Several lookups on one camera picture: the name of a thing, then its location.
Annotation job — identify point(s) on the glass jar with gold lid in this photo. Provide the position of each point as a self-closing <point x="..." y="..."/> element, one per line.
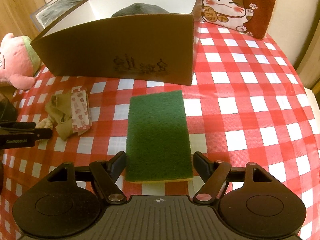
<point x="7" y="111"/>

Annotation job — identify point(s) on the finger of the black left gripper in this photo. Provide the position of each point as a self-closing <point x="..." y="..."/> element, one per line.
<point x="39" y="134"/>
<point x="17" y="125"/>

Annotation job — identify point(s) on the grey towel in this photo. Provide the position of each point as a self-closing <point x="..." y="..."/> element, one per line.
<point x="140" y="8"/>

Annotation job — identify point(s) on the pink plush toy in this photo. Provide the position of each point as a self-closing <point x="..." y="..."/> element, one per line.
<point x="19" y="62"/>

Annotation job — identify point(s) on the pink patterned small packet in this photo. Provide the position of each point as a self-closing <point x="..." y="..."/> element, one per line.
<point x="80" y="110"/>

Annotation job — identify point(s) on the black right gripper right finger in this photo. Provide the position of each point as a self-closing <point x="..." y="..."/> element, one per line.
<point x="214" y="175"/>

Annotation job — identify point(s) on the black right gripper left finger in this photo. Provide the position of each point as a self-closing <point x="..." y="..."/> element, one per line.
<point x="105" y="174"/>

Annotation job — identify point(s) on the red lucky cat cushion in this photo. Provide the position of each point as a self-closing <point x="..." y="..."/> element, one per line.
<point x="250" y="17"/>

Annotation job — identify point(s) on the white wooden chair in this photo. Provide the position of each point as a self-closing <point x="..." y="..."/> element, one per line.
<point x="313" y="101"/>

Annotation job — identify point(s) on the red white checkered tablecloth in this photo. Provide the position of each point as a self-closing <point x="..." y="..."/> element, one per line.
<point x="246" y="104"/>

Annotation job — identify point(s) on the clear acrylic photo frame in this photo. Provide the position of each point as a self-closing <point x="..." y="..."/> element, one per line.
<point x="50" y="12"/>

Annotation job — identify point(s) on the brown cardboard box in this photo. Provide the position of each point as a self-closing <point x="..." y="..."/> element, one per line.
<point x="87" y="41"/>

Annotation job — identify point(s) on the green yellow sponge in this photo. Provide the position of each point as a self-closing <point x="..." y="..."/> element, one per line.
<point x="157" y="141"/>

